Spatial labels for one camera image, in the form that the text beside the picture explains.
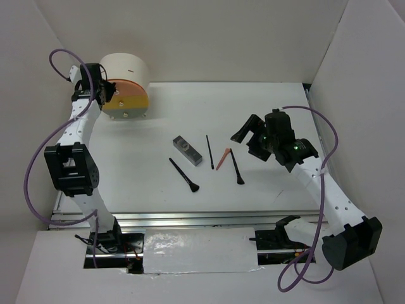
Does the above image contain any peach top drawer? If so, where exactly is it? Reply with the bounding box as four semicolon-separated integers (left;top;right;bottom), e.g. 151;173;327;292
111;79;146;98

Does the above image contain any grey cosmetic box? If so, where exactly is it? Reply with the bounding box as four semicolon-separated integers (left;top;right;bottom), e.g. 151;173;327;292
172;136;203;167

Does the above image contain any pink makeup brush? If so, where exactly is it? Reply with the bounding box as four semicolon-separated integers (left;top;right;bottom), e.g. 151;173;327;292
215;148;230;170

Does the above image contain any aluminium rail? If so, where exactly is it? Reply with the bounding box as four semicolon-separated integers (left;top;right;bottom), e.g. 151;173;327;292
49;211;330;229

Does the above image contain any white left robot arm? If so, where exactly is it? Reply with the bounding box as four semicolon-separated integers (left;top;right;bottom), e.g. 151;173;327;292
44;63;124;253

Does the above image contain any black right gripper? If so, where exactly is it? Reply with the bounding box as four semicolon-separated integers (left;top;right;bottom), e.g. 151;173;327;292
231;113;278;162

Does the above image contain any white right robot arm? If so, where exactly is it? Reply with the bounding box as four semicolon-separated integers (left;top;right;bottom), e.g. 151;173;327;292
230;109;382;270

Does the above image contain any black fan brush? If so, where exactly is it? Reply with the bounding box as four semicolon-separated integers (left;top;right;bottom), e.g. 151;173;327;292
230;149;245;185
169;158;199;193

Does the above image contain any grey bottom drawer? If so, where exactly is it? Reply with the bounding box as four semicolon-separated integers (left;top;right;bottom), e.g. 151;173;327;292
103;108;147;120

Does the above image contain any yellow drawer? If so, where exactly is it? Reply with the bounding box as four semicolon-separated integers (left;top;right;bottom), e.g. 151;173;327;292
103;95;149;111

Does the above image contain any thin black eyeliner brush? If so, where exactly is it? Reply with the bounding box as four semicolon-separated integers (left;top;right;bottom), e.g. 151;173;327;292
206;135;215;170

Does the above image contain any beige round drawer organizer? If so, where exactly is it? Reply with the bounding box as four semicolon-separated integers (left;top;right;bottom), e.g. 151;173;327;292
100;53;149;98

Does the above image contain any white foam board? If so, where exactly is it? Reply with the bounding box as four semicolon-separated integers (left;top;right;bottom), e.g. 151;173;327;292
143;227;259;274

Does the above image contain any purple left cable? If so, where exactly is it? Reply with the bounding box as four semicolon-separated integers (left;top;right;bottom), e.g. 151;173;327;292
26;49;105;270

